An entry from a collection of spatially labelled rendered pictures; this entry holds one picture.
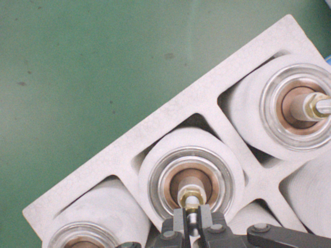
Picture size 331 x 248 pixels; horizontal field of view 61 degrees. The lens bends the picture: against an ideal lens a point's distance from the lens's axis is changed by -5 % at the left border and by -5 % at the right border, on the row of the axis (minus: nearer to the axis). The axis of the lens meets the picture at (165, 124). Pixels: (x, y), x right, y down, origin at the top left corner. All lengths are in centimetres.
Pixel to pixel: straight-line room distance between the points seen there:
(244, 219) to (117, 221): 14
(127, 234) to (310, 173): 20
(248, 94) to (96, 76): 32
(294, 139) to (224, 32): 30
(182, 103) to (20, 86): 35
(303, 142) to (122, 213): 18
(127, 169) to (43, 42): 33
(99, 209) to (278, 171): 19
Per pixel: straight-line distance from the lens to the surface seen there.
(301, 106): 24
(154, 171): 25
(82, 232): 28
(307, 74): 27
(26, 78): 58
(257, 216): 34
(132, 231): 29
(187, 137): 25
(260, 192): 34
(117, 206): 31
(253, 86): 26
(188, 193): 22
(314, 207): 31
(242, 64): 33
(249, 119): 26
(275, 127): 26
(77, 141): 54
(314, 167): 34
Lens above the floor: 50
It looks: 86 degrees down
